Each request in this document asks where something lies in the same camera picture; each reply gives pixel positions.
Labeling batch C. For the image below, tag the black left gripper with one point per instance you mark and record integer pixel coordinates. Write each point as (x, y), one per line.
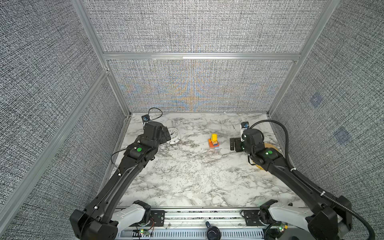
(164, 138)

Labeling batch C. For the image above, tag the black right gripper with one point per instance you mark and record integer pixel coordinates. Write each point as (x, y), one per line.
(238, 142)

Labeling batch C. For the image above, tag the yellow triangular block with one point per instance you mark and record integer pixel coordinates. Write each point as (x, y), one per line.
(214, 138)

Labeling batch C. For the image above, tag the red rectangular block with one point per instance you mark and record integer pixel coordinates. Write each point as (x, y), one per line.
(214, 146)

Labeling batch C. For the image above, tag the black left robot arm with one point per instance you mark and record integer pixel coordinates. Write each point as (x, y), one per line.
(99, 219)

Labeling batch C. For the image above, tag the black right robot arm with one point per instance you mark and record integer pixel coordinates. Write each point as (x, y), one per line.
(323, 217)

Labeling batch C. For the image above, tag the yellow wooden bucket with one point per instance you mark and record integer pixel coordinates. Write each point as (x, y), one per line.
(265, 154)

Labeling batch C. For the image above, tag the white alarm clock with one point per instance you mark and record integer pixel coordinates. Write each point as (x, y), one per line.
(175, 136)

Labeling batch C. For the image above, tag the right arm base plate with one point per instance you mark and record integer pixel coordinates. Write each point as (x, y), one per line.
(253, 218)

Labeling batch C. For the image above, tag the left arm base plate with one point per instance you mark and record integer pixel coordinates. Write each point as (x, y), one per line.
(156, 219)

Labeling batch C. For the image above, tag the aluminium front rail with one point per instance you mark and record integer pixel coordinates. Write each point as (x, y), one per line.
(189, 224)

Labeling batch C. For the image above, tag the black knob on rail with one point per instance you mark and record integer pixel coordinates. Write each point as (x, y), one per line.
(213, 233)

